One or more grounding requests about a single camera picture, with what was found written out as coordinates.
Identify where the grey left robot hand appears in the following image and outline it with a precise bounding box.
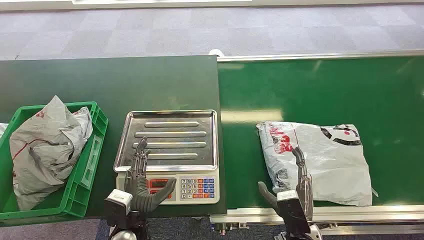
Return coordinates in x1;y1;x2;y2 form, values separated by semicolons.
125;136;177;214

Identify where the grey mailer package red print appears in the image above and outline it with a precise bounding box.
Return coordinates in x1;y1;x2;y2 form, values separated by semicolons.
256;121;379;208

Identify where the crumpled grey mailer package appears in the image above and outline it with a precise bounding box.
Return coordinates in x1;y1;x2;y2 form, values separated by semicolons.
9;95;94;212

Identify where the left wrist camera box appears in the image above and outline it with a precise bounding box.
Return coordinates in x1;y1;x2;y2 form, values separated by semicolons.
104;189;134;229

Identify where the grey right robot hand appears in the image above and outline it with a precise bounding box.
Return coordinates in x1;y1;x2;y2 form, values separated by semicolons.
258;146;315;221

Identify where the green plastic basket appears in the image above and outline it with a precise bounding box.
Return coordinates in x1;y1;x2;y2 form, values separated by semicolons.
0;101;110;221

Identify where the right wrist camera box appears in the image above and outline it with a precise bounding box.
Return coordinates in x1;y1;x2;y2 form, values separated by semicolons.
276;190;312;237

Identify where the white electronic scale steel tray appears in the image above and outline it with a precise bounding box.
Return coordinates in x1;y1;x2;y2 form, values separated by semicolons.
113;109;221;206

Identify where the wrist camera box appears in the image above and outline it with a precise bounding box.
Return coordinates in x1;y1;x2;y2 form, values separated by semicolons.
104;189;134;229
276;190;312;237

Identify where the green belt conveyor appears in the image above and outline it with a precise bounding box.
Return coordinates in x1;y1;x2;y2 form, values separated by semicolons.
209;50;424;236

